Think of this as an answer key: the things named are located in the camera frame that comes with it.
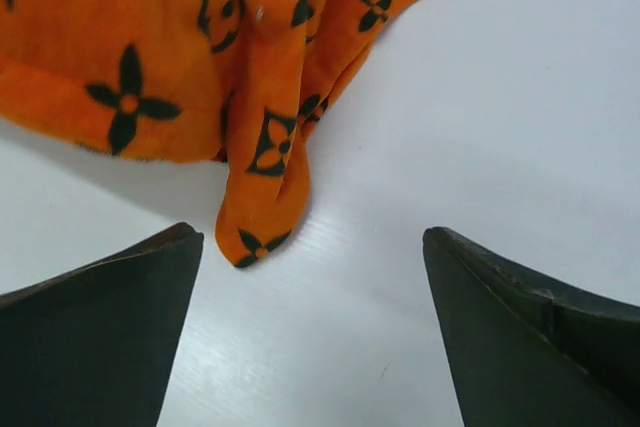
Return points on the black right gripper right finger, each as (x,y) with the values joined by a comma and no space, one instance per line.
(526,349)

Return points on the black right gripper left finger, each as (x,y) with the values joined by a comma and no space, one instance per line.
(95,346)

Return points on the orange patterned plush pillowcase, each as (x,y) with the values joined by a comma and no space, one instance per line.
(244,82)

